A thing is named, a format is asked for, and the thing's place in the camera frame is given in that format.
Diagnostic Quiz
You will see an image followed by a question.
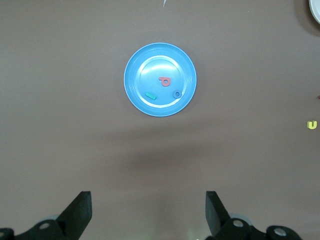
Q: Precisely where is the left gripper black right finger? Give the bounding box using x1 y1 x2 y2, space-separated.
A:
205 190 266 240

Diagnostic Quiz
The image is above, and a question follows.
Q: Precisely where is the blue plate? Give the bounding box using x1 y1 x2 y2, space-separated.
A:
123 42 198 118

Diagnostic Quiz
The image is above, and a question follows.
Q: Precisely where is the pink foam letter p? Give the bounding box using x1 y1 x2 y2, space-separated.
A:
158 76 172 87

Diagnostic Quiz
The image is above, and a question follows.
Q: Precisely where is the beige plate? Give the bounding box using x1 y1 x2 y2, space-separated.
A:
308 0 320 25

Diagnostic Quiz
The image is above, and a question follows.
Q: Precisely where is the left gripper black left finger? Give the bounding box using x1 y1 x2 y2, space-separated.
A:
14 190 93 240

